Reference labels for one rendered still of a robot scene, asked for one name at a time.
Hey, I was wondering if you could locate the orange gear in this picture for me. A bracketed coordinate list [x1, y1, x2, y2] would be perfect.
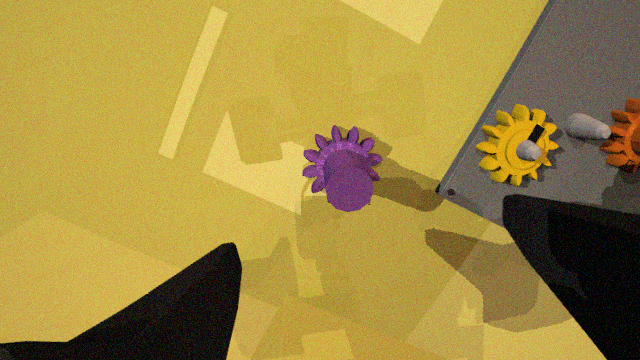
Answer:
[599, 98, 640, 173]

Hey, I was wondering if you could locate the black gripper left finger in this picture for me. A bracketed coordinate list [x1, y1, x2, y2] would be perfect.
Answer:
[0, 242, 242, 360]

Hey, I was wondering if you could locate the yellow gear with black stripe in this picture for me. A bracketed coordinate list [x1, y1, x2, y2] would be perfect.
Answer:
[475, 104, 559, 186]

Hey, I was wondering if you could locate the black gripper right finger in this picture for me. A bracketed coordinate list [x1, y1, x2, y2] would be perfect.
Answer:
[502, 194, 640, 360]

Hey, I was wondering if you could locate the grey board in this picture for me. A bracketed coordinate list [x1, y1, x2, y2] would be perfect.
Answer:
[435, 0, 640, 229]

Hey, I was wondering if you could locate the purple gear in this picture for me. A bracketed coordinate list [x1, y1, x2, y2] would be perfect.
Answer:
[302, 125, 383, 212]

